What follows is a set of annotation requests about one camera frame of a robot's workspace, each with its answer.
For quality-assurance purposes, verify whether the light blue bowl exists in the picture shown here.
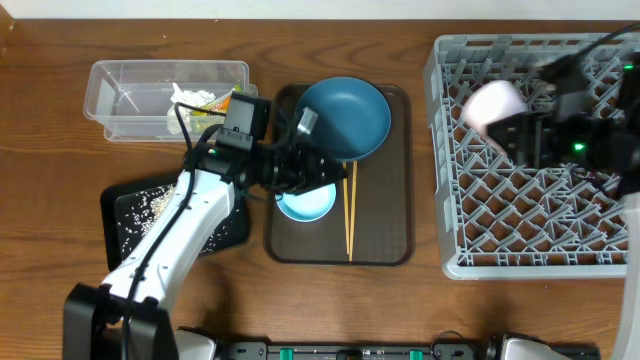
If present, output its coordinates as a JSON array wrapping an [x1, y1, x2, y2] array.
[[276, 184, 337, 223]]

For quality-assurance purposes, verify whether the dark blue plate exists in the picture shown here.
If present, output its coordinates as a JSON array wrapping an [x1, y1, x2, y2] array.
[[294, 77, 392, 162]]

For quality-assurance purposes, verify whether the pink cup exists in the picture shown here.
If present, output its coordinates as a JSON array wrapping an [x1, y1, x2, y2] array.
[[461, 80, 527, 153]]

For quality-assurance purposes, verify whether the yellow green snack wrapper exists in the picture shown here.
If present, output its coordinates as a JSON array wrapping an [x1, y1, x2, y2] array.
[[190, 85, 242, 116]]

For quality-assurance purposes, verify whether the white napkin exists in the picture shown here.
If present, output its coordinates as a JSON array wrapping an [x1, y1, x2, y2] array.
[[167, 83, 216, 135]]

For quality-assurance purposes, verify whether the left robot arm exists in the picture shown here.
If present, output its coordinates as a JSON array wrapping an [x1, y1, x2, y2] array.
[[63, 92, 346, 359]]

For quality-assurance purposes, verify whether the grey dishwasher rack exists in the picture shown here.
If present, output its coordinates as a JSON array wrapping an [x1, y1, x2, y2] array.
[[423, 33, 639, 280]]

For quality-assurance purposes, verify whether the black waste tray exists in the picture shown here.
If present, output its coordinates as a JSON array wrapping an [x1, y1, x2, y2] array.
[[100, 172, 250, 271]]

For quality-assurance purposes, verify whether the clear plastic waste bin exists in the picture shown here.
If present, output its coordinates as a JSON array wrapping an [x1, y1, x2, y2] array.
[[84, 60, 258, 142]]

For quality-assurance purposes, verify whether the left wooden chopstick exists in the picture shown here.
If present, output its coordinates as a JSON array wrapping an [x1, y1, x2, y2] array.
[[342, 174, 350, 256]]

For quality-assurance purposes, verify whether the wooden chopstick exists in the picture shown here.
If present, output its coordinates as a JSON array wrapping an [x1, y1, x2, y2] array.
[[342, 174, 350, 256], [349, 161, 358, 262]]

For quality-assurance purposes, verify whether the right wooden chopstick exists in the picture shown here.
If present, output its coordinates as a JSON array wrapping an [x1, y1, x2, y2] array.
[[349, 161, 358, 262]]

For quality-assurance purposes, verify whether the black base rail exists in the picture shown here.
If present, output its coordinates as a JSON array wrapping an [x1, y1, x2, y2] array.
[[174, 327, 601, 360]]

